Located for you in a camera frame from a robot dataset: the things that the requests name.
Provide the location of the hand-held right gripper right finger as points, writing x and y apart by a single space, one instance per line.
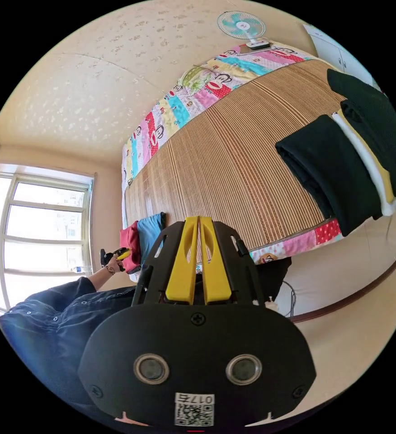
216 271

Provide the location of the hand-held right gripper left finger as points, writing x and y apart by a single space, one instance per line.
181 271

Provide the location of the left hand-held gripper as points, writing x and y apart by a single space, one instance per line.
107 257

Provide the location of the red long sleeve shirt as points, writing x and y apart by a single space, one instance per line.
130 242

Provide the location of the person's left forearm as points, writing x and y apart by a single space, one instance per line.
101 275

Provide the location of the person's left hand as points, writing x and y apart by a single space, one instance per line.
115 265

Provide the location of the blue garment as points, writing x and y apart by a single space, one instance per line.
149 234

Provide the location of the window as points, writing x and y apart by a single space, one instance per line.
42 230

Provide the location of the person's body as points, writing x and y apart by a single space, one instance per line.
55 335

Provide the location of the bed with woven mat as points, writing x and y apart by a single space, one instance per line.
225 162

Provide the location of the pile of clothes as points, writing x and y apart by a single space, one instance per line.
333 169

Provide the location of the green floral pillow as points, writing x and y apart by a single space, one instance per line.
196 78

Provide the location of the turquoise and white fan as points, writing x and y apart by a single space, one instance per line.
241 25

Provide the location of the white cupboard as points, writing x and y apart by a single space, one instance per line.
340 54

